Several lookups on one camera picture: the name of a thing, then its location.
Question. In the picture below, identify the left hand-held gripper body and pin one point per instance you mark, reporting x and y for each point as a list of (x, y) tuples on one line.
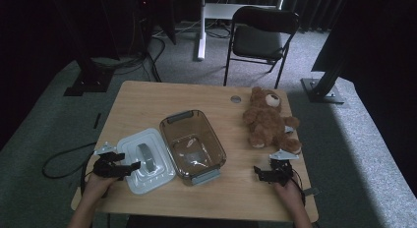
[(105, 165)]

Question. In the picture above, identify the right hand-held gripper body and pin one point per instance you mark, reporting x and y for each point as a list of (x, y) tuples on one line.
[(281, 170)]

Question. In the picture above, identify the brown teddy bear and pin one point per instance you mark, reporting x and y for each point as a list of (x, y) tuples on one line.
[(267, 123)]

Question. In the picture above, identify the brown transparent storage box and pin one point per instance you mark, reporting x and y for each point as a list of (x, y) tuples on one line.
[(193, 146)]

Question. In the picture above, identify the person's left hand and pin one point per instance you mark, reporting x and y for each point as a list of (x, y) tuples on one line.
[(96, 187)]

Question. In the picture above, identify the person's right hand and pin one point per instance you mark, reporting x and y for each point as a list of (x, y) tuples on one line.
[(288, 193)]

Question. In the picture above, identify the grey tape piece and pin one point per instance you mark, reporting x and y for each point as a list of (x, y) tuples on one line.
[(310, 191)]

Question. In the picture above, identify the black tape strip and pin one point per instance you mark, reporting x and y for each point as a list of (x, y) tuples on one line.
[(97, 120)]

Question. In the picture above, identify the grey round table grommet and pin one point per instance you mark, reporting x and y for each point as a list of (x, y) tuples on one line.
[(235, 99)]

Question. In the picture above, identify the person's dark clothing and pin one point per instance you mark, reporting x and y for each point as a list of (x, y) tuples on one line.
[(190, 222)]

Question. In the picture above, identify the black stand with flat base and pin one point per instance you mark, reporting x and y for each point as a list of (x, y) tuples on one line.
[(90, 80)]

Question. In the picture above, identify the black stand with metal base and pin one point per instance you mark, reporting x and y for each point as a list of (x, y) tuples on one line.
[(323, 90)]

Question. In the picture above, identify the black folding chair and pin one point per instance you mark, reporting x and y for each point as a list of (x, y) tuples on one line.
[(259, 39)]

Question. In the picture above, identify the dark curtain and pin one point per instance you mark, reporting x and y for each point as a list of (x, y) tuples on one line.
[(314, 8)]

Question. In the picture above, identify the white desk frame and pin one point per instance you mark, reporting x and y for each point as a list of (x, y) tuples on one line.
[(202, 31)]

